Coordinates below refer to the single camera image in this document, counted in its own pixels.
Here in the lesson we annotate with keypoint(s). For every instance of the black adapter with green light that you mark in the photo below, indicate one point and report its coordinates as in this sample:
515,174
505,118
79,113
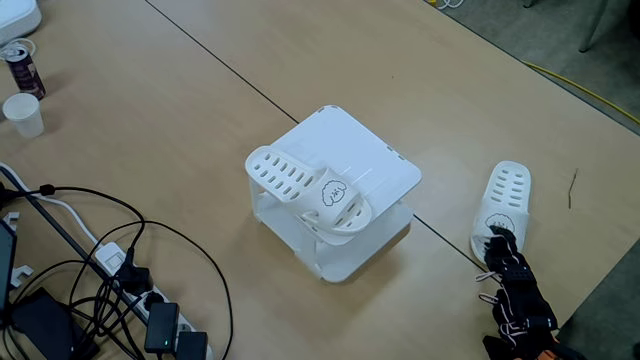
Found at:
161,325

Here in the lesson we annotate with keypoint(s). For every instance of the white box device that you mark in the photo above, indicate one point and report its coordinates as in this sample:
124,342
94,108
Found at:
15,20

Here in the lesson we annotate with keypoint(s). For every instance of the grey chair leg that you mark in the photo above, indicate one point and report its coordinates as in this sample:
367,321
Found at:
529,3
592,30

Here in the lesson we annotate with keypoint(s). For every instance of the black plug-in charger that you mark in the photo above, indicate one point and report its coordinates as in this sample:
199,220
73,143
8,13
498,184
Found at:
134,277

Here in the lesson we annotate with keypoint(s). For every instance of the white slipper with dog drawing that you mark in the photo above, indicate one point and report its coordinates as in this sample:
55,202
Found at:
320,195
505,195

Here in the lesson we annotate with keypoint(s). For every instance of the flat black brick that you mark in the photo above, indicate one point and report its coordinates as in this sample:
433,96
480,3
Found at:
45,325

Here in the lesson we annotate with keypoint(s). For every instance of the white printed bracket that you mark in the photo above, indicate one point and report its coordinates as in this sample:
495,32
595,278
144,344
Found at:
11,220
21,276

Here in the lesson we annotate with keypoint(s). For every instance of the purple drink can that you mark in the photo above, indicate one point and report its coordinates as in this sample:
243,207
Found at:
27,77

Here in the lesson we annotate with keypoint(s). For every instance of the white paper cup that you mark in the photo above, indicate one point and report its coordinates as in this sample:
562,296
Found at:
25,122

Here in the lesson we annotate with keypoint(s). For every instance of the black power adapter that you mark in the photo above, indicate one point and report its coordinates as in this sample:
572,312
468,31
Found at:
192,347

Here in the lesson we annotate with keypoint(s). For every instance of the white two-tier shoe rack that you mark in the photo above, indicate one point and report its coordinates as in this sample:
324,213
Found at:
380,170

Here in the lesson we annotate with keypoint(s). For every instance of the white power strip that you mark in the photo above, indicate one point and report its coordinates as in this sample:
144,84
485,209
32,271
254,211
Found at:
111,257

